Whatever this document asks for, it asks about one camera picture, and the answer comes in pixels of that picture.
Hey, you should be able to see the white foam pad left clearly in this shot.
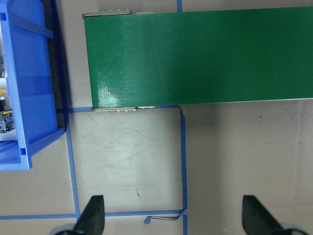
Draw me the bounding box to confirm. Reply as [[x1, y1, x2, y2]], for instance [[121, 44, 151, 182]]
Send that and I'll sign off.
[[0, 28, 17, 142]]

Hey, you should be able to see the green conveyor belt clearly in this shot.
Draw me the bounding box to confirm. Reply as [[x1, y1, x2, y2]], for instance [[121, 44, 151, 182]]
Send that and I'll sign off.
[[83, 7, 313, 110]]

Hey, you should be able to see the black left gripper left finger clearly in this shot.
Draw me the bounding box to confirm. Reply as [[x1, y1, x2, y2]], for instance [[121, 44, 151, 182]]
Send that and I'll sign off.
[[73, 195, 105, 235]]

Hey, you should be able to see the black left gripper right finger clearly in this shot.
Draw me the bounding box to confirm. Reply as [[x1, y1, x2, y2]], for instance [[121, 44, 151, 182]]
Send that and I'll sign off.
[[242, 195, 286, 235]]

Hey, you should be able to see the blue left plastic bin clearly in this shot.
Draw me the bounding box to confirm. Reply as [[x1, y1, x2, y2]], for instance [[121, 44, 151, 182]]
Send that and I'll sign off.
[[0, 0, 64, 171]]

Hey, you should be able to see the yellow push button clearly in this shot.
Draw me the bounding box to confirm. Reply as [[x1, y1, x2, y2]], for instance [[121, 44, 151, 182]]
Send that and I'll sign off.
[[0, 90, 14, 134]]

